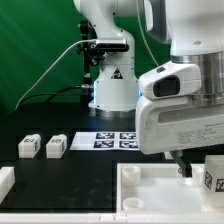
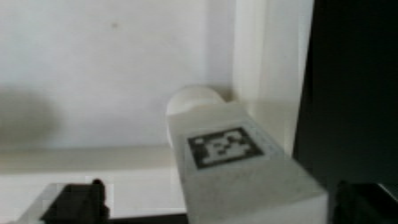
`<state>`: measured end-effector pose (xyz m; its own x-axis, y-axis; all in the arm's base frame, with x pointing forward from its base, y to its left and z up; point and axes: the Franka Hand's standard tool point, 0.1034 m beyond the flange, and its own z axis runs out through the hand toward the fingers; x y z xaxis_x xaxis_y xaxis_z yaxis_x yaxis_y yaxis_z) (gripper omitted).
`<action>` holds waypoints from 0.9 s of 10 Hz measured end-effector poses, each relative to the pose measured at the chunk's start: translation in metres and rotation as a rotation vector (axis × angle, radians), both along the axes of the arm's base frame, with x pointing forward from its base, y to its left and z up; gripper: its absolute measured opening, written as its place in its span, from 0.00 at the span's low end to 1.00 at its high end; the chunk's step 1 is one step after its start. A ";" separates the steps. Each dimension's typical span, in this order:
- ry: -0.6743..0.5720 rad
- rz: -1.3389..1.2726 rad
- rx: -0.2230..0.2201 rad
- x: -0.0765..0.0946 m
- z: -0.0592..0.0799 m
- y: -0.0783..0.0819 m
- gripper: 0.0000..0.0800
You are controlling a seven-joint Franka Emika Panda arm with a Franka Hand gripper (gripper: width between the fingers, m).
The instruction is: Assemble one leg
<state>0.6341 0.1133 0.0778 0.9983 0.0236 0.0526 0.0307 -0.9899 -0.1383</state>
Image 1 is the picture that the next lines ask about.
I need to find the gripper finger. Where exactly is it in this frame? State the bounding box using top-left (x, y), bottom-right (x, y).
top-left (173, 151), bottom-right (192, 178)

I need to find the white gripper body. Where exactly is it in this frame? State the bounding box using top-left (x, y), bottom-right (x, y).
top-left (135, 96), bottom-right (224, 154)

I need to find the white square tabletop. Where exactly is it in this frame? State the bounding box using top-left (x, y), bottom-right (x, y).
top-left (116, 163), bottom-right (224, 214)

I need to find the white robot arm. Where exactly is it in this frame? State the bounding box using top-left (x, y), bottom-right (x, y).
top-left (73, 0), bottom-right (224, 177)

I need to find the white sheet with tags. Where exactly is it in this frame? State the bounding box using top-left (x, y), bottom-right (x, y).
top-left (70, 132), bottom-right (138, 151)

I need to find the white block left edge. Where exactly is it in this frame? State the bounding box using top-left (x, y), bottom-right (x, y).
top-left (0, 167), bottom-right (15, 204)

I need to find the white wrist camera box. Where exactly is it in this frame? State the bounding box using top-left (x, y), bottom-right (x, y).
top-left (139, 61), bottom-right (202, 101)

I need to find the silver camera on stand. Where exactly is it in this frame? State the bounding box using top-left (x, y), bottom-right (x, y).
top-left (96, 38), bottom-right (129, 52)

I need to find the black camera stand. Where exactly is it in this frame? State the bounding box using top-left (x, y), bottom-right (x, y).
top-left (77, 20), bottom-right (104, 103)

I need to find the black cable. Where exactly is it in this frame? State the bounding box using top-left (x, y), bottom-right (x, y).
top-left (19, 84), bottom-right (94, 105)

